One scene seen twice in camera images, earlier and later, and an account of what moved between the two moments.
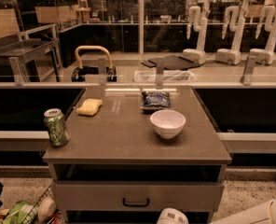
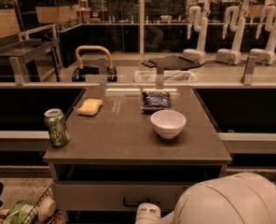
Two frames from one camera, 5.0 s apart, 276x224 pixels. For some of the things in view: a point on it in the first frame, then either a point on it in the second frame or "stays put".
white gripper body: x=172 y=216 -> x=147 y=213
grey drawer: x=106 y=196 stays put
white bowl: x=168 y=123 stays put
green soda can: x=57 y=125 stays put
